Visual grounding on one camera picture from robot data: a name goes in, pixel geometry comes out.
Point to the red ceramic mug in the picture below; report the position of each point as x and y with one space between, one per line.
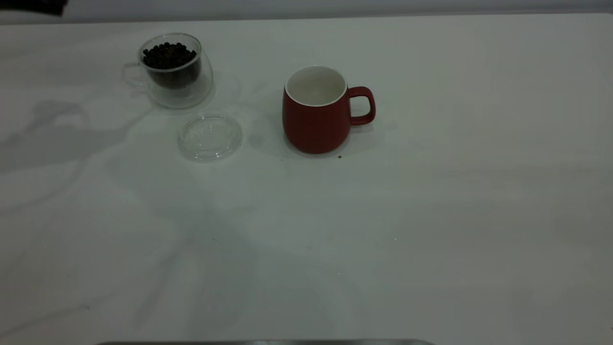
311 129

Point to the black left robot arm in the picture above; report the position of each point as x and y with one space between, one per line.
28 5

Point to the clear round glass lid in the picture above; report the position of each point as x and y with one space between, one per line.
210 139

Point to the dark coffee beans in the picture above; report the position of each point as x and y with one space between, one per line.
170 57

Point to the clear double-wall glass cup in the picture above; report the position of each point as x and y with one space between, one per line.
194 92

